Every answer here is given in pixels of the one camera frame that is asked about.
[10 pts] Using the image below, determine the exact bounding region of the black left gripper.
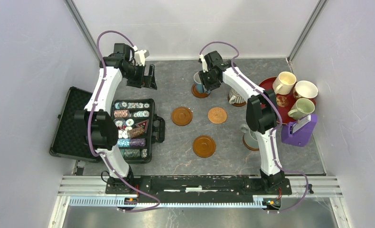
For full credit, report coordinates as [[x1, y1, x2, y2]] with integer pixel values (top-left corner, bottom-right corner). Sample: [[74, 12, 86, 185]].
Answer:
[[123, 63, 157, 90]]

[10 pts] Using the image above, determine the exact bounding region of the blue patterned mug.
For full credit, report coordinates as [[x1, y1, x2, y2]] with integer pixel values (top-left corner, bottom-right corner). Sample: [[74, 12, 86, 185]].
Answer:
[[193, 72, 203, 93]]

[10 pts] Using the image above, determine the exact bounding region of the grey ribbed mug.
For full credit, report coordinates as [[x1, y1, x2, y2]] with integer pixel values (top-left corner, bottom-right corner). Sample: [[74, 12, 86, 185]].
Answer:
[[228, 88, 245, 101]]

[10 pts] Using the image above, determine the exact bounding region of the brown wooden coaster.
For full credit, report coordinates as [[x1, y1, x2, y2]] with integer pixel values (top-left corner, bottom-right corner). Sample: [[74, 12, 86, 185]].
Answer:
[[227, 95, 246, 107], [242, 135, 260, 152], [192, 135, 216, 158], [171, 106, 193, 126], [191, 84, 211, 99]]

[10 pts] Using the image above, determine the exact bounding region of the woven light brown coaster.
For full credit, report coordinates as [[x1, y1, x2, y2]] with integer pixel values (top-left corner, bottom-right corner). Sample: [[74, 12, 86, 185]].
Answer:
[[207, 107, 227, 124]]

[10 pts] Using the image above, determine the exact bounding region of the cream mug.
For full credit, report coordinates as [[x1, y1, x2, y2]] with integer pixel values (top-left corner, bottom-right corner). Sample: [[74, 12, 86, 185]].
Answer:
[[272, 71, 297, 95]]

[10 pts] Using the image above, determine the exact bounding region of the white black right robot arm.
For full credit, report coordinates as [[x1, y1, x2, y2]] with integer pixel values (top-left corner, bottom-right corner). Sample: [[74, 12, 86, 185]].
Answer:
[[198, 51, 285, 194]]

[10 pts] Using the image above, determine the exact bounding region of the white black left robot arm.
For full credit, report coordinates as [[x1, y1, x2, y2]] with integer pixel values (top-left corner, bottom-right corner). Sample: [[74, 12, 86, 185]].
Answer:
[[75, 43, 157, 194]]

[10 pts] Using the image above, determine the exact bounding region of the brown wooden coaster back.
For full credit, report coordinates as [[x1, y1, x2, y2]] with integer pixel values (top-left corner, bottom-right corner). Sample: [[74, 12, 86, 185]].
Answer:
[[191, 84, 211, 99]]

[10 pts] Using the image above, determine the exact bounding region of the black poker chip case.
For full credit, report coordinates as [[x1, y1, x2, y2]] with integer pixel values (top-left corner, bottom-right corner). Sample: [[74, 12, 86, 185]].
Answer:
[[111, 98, 165, 164]]

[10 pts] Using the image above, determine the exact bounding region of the red round tray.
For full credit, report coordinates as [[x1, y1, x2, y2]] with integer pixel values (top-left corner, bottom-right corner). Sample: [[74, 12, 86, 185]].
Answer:
[[259, 77, 316, 124]]

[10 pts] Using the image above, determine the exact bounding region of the white red mug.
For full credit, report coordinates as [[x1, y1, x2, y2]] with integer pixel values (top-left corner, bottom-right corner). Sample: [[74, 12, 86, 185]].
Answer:
[[293, 80, 319, 100]]

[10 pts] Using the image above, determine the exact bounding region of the light green mug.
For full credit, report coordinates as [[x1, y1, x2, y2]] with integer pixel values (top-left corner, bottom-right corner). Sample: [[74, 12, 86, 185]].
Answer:
[[288, 98, 315, 120]]

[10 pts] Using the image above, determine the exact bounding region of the black foam-lined case lid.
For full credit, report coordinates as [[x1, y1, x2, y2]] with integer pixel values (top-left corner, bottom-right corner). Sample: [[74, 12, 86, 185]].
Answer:
[[49, 86, 102, 163]]

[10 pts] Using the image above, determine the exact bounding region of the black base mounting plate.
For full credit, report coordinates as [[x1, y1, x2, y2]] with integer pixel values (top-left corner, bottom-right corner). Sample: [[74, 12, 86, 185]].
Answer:
[[105, 175, 292, 204]]

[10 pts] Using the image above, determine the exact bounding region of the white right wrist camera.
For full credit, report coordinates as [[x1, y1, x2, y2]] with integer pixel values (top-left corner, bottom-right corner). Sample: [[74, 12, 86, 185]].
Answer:
[[198, 54, 208, 72]]

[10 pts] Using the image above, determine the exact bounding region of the aluminium frame rail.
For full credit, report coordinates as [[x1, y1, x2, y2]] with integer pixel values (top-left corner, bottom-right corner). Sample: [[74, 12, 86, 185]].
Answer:
[[58, 176, 343, 209]]

